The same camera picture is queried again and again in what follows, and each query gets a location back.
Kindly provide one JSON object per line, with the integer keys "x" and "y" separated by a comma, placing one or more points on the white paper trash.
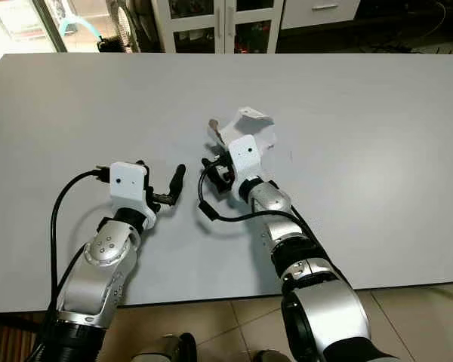
{"x": 249, "y": 122}

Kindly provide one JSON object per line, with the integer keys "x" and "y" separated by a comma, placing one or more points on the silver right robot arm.
{"x": 325, "y": 309}

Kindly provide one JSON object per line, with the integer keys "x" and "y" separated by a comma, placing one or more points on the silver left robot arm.
{"x": 98, "y": 275}

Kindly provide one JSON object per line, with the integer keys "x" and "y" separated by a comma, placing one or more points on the black floor fan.
{"x": 121, "y": 26}

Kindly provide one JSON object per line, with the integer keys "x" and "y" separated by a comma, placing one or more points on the white glass door cabinet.
{"x": 219, "y": 24}

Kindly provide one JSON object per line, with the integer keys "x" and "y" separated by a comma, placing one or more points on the robot left leg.
{"x": 174, "y": 348}

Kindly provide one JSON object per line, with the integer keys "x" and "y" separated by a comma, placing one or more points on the robot leg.
{"x": 174, "y": 348}
{"x": 270, "y": 357}

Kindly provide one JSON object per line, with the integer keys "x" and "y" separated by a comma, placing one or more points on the white drawer unit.
{"x": 321, "y": 12}

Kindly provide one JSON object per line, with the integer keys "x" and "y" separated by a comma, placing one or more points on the robot right leg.
{"x": 270, "y": 357}

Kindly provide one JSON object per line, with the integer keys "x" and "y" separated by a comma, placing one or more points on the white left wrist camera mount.
{"x": 128, "y": 185}

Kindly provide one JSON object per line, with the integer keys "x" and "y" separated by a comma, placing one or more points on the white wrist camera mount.
{"x": 128, "y": 185}
{"x": 245, "y": 154}

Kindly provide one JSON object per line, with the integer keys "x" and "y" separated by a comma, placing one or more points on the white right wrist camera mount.
{"x": 245, "y": 154}

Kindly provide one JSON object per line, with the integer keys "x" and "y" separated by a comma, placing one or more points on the dark window frame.
{"x": 47, "y": 24}

